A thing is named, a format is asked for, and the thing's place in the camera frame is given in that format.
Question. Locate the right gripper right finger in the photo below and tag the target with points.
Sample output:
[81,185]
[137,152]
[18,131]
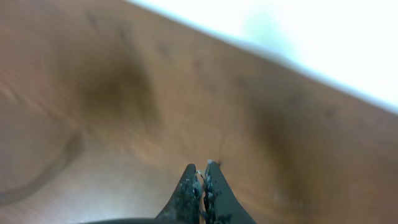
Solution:
[221,206]

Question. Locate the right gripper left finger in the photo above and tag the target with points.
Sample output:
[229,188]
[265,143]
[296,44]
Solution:
[184,204]

